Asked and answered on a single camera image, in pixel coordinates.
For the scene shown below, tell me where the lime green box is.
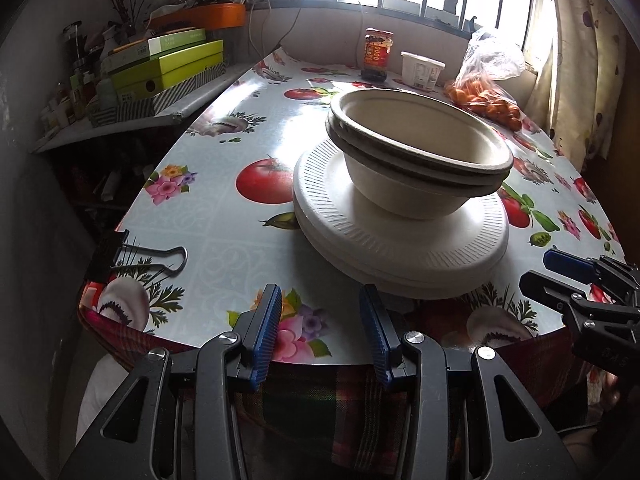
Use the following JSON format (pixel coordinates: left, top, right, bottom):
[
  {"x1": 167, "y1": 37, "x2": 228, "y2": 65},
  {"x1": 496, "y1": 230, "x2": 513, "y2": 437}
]
[{"x1": 110, "y1": 40, "x2": 225, "y2": 102}]

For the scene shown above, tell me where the fruit print tablecloth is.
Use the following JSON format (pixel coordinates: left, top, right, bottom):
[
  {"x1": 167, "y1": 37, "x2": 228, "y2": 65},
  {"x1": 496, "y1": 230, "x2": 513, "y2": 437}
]
[{"x1": 75, "y1": 45, "x2": 628, "y2": 366}]

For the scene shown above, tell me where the striped basket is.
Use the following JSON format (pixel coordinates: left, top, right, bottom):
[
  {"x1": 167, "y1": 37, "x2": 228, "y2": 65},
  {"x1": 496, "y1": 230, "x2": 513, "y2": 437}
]
[{"x1": 89, "y1": 62, "x2": 230, "y2": 127}]

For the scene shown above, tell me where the clear plastic bag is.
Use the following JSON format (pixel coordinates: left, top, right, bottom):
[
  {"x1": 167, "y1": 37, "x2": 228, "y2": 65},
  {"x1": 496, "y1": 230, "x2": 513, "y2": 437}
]
[{"x1": 445, "y1": 27, "x2": 526, "y2": 128}]

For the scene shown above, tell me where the flat white green box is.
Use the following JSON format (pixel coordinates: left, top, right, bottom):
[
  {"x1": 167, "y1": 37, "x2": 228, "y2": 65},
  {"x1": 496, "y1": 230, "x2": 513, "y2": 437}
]
[{"x1": 112, "y1": 28, "x2": 207, "y2": 60}]

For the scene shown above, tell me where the pile of small oranges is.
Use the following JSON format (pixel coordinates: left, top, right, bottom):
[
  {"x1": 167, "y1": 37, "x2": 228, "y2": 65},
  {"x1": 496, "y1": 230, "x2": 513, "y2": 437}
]
[{"x1": 445, "y1": 80, "x2": 522, "y2": 131}]

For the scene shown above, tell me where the white foam plate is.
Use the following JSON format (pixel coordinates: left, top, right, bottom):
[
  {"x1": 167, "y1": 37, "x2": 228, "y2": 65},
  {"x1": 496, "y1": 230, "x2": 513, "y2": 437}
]
[
  {"x1": 345, "y1": 260, "x2": 501, "y2": 302},
  {"x1": 300, "y1": 220, "x2": 508, "y2": 293},
  {"x1": 292, "y1": 139, "x2": 511, "y2": 281}
]

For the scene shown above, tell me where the red label sauce jar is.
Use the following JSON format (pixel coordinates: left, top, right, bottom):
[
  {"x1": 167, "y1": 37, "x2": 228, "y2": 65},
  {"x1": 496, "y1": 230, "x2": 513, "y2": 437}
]
[{"x1": 361, "y1": 27, "x2": 395, "y2": 82}]

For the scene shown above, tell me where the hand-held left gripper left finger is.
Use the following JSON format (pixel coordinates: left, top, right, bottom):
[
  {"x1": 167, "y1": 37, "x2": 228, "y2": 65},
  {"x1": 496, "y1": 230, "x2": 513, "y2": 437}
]
[{"x1": 60, "y1": 283, "x2": 283, "y2": 480}]

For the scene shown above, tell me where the row of small bottles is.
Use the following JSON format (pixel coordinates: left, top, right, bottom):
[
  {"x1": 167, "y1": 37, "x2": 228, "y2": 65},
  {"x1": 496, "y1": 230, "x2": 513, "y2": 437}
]
[{"x1": 40, "y1": 20, "x2": 118, "y2": 133}]

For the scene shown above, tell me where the orange container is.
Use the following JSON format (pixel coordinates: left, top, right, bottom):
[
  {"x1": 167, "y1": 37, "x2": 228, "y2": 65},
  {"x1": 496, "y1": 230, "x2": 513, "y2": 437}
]
[{"x1": 149, "y1": 3, "x2": 247, "y2": 31}]

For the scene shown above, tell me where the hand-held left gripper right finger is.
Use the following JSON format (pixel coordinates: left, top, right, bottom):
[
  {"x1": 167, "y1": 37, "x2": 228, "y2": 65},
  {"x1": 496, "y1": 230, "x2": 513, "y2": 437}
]
[{"x1": 359, "y1": 284, "x2": 581, "y2": 480}]

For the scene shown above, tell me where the grey side shelf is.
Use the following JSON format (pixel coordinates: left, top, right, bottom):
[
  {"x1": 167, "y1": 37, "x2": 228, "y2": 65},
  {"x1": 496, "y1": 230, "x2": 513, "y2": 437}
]
[{"x1": 31, "y1": 57, "x2": 281, "y2": 155}]

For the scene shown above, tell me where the cream printed curtain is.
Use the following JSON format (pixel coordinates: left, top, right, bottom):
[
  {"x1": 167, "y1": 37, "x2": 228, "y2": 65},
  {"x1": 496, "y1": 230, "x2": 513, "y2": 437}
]
[{"x1": 525, "y1": 0, "x2": 628, "y2": 171}]

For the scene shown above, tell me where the black binder clip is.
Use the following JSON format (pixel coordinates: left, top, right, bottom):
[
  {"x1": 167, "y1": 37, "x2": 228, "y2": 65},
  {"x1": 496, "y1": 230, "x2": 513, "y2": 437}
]
[{"x1": 86, "y1": 229, "x2": 189, "y2": 283}]

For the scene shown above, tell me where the white plastic tub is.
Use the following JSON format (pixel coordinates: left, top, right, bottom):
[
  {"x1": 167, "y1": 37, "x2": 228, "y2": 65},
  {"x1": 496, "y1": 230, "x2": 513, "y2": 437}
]
[{"x1": 400, "y1": 51, "x2": 446, "y2": 92}]

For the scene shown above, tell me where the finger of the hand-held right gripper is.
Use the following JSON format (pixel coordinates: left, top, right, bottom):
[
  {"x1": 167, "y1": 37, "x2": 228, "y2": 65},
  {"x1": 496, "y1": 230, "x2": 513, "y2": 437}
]
[
  {"x1": 542, "y1": 247, "x2": 628, "y2": 286},
  {"x1": 519, "y1": 270, "x2": 640, "y2": 321}
]

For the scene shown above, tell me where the brown wooden cabinet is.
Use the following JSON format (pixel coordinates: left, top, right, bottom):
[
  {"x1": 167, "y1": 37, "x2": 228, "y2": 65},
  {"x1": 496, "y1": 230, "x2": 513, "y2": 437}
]
[{"x1": 582, "y1": 125, "x2": 640, "y2": 266}]

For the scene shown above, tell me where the red plaid cloth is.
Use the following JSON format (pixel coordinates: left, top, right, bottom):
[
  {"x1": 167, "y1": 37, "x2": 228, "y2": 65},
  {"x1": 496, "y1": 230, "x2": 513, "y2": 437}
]
[{"x1": 77, "y1": 280, "x2": 601, "y2": 480}]

